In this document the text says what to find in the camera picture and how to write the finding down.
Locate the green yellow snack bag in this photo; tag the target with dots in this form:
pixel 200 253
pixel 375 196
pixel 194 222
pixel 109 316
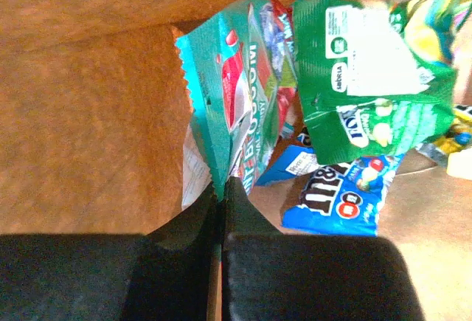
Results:
pixel 429 27

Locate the yellow snack packet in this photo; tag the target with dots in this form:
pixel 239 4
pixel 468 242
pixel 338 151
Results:
pixel 452 150

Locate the brown paper bag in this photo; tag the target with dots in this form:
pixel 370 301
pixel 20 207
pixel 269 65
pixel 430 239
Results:
pixel 93 114

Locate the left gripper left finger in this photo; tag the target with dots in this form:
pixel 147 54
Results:
pixel 163 275

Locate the dark green snack bag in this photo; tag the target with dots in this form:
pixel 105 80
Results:
pixel 363 91

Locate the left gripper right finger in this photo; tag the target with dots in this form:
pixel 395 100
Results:
pixel 269 275

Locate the blue candy packet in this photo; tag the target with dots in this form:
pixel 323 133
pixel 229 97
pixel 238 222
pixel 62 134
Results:
pixel 340 199

